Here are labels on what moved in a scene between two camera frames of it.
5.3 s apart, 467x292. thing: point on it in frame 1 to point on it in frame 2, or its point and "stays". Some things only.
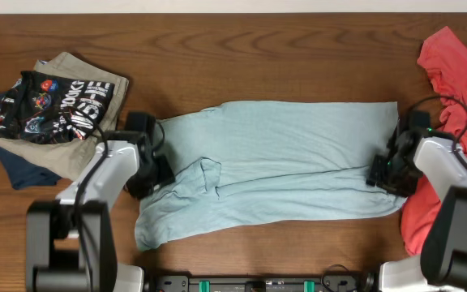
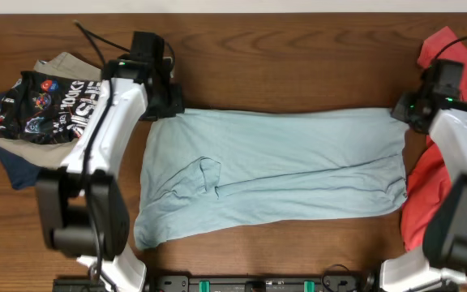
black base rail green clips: [261, 282] stays
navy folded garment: [23, 172] stays
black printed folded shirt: [47, 108] stays
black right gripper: [379, 177] to [404, 115]
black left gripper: [162, 173] to [170, 105]
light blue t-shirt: [247, 164] stays
